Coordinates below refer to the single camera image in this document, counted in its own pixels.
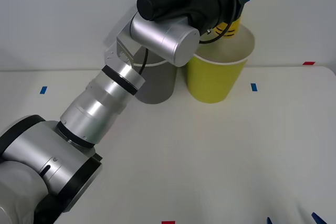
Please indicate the grey plastic waste bin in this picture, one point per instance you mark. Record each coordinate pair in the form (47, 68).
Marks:
(157, 85)

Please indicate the yellow-green plastic waste bin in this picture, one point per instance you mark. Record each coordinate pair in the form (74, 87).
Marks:
(212, 82)

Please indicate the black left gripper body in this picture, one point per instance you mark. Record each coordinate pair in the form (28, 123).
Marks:
(225, 6)

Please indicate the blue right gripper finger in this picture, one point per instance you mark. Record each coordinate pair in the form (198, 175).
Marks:
(319, 220)
(269, 221)

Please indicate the silver-grey left robot arm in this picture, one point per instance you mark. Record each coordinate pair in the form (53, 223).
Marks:
(92, 119)

